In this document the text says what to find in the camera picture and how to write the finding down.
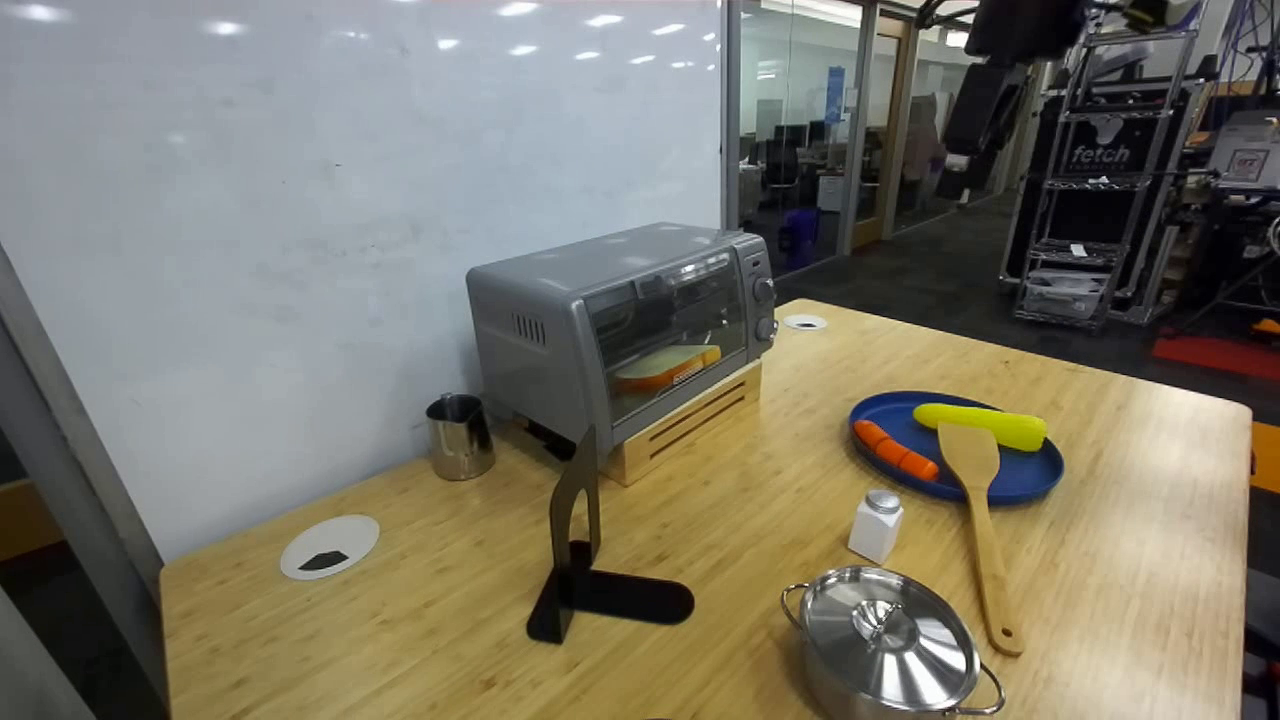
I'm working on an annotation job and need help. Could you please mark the black equipment rack cart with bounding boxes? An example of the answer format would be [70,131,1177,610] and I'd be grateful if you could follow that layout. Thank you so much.
[1003,26,1194,329]

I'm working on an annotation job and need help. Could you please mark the silver toaster oven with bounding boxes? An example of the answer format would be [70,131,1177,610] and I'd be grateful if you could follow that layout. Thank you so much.
[467,222,777,450]

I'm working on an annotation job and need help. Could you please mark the steel pot with lid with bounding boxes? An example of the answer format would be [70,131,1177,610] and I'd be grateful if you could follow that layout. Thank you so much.
[781,562,1006,720]

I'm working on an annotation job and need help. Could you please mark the orange toy carrot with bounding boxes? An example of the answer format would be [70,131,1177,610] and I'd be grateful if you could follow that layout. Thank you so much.
[852,421,940,483]

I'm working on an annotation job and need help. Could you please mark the wooden slatted crate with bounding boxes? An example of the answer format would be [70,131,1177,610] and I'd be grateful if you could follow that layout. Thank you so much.
[609,364,764,483]

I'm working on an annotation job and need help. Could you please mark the white near cable grommet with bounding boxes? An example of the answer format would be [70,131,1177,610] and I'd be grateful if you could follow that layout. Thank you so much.
[276,515,378,583]

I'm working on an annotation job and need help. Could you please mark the white table cable grommet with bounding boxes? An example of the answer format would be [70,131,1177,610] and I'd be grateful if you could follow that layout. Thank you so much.
[782,313,828,332]

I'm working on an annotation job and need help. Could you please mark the wooden spatula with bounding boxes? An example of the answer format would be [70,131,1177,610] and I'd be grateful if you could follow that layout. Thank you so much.
[937,424,1023,654]

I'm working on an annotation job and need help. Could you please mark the small steel cup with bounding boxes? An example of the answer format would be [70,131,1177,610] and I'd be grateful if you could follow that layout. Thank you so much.
[423,397,491,480]

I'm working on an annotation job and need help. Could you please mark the white salt shaker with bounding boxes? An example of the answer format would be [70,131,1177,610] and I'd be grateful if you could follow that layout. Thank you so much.
[849,486,904,562]

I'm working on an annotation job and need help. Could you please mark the blue round plate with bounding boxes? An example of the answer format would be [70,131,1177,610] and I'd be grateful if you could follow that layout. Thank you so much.
[849,392,1064,503]

